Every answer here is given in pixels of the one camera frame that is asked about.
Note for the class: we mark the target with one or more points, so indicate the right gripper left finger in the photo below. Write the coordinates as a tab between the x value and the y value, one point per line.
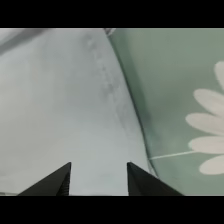
55	183

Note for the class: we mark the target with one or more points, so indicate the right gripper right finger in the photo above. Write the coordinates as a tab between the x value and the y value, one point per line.
145	183

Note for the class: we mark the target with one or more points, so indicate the pale grey garment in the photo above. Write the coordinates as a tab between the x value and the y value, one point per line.
63	106

